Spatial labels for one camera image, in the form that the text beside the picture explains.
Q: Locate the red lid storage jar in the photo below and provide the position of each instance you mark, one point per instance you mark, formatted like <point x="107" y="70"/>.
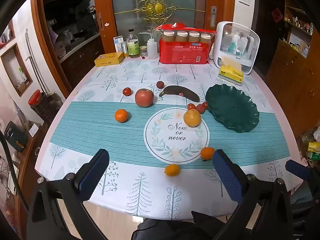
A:
<point x="41" y="105"/>

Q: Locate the red paper cup package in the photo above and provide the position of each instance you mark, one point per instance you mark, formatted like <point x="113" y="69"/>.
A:
<point x="185" y="52"/>

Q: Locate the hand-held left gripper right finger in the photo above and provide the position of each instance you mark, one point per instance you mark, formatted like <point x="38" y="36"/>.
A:
<point x="227" y="177"/>

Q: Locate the small metal can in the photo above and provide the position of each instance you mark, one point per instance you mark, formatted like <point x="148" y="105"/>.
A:
<point x="124" y="49"/>

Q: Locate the wrinkled dark red fruit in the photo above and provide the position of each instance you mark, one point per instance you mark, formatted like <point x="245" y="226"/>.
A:
<point x="200" y="109"/>

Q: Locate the yellow tissue pack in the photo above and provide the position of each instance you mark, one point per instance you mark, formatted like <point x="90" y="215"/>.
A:
<point x="231" y="73"/>

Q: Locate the yellow tin box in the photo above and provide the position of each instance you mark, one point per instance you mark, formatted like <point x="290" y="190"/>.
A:
<point x="109" y="59"/>

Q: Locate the red wall decoration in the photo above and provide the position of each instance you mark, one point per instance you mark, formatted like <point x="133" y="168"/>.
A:
<point x="277" y="15"/>

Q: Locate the red cherry tomato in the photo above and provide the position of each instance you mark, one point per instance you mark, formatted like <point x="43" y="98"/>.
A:
<point x="191" y="106"/>
<point x="205" y="105"/>

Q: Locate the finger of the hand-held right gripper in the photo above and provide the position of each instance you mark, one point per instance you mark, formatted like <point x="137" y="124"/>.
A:
<point x="297" y="169"/>

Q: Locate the person's dark clothing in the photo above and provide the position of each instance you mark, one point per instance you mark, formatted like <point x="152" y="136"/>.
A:
<point x="165" y="228"/>

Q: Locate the red apple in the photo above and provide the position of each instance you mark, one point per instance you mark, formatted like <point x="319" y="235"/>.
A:
<point x="144" y="98"/>

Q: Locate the white cosmetic bottle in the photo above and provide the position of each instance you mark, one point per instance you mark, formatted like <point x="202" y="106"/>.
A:
<point x="243" y="45"/>

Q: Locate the teal cosmetic bottle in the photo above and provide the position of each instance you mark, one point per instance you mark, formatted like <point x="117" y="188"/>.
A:
<point x="233" y="45"/>

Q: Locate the small red date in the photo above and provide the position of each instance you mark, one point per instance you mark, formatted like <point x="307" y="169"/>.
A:
<point x="160" y="84"/>

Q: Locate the small red tomato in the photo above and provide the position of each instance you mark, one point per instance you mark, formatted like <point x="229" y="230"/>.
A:
<point x="127" y="91"/>

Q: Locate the wall niche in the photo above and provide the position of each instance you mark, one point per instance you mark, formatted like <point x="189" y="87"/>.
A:
<point x="16" y="67"/>

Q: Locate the black box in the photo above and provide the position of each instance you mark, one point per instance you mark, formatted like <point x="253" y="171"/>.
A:
<point x="15" y="137"/>

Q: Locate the small white carton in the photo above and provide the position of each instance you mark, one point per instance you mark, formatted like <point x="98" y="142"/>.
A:
<point x="117" y="43"/>

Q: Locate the golden door ornament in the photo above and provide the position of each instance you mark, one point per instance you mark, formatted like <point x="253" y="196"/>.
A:
<point x="156" y="6"/>

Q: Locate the small glass jar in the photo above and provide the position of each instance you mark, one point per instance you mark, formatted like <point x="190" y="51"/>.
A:
<point x="143" y="51"/>

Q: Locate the white cosmetic organizer box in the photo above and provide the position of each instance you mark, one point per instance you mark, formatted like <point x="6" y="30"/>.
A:
<point x="252" y="45"/>

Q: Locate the large yellow orange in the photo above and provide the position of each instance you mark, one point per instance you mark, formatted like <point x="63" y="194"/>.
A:
<point x="192" y="118"/>

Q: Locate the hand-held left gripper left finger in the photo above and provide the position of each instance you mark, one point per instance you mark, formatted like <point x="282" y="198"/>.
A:
<point x="92" y="177"/>

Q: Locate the small orange kumquat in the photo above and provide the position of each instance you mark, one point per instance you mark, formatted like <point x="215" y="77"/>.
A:
<point x="172" y="170"/>

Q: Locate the wooden cabinet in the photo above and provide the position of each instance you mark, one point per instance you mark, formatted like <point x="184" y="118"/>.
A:
<point x="292" y="80"/>

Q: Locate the orange mandarin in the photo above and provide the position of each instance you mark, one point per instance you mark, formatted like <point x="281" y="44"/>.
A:
<point x="121" y="115"/>
<point x="207" y="153"/>

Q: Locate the wooden framed glass door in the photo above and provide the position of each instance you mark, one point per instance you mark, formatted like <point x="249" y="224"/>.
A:
<point x="125" y="2"/>

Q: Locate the green label glass bottle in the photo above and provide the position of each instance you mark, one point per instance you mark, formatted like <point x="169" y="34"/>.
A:
<point x="133" y="46"/>

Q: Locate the white squeeze bottle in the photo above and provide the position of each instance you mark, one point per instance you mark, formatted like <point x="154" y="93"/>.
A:
<point x="152" y="48"/>

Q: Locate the plastic bag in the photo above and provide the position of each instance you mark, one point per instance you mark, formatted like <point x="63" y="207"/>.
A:
<point x="311" y="145"/>

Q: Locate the dark green scalloped plate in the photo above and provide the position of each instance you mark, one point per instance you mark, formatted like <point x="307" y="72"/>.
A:
<point x="232" y="110"/>

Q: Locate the clear red-edged plastic package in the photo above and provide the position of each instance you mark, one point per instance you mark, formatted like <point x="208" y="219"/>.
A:
<point x="172" y="27"/>

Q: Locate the overripe brown banana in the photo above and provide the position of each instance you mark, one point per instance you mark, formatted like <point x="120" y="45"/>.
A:
<point x="180" y="92"/>

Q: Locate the wooden wall shelf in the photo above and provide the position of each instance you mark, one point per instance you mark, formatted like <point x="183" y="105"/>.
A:
<point x="298" y="30"/>

